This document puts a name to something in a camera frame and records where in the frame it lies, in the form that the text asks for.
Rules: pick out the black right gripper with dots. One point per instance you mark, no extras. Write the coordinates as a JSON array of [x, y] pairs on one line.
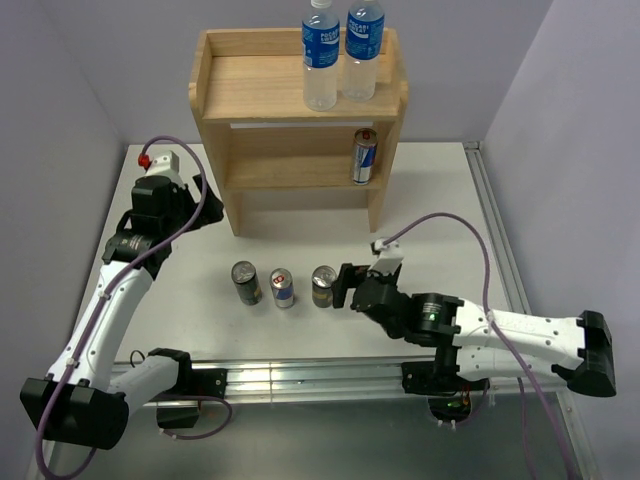
[[350, 275]]

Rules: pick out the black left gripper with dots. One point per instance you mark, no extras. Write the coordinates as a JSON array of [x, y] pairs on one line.
[[210, 212]]

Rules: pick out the Pocari Sweat bottle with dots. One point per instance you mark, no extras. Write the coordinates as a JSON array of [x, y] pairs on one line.
[[320, 39], [364, 35]]

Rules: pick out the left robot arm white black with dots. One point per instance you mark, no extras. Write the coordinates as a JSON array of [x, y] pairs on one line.
[[78, 401]]

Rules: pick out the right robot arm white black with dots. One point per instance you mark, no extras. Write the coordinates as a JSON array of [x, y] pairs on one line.
[[473, 347]]

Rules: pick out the wooden two-tier shelf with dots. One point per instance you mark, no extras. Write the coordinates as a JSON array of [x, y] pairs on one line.
[[246, 97]]

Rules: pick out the black gold can right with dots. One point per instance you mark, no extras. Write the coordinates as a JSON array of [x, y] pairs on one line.
[[322, 280]]

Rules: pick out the black gold can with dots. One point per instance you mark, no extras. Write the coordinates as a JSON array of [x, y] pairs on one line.
[[322, 280], [245, 279]]

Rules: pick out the black gold can left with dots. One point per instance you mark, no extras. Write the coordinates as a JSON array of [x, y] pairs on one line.
[[245, 279]]

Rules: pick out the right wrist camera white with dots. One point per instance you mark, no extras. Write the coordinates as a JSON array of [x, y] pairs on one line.
[[388, 257]]

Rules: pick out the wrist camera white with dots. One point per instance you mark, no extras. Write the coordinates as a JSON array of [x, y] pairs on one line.
[[388, 257], [166, 164]]

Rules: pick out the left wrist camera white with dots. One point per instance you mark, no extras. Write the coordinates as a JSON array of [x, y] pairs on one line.
[[166, 164]]

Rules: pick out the aluminium mounting rail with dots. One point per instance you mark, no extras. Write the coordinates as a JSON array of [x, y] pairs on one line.
[[262, 381]]

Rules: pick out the aluminium side rail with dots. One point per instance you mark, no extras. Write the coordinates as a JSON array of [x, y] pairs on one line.
[[506, 263]]

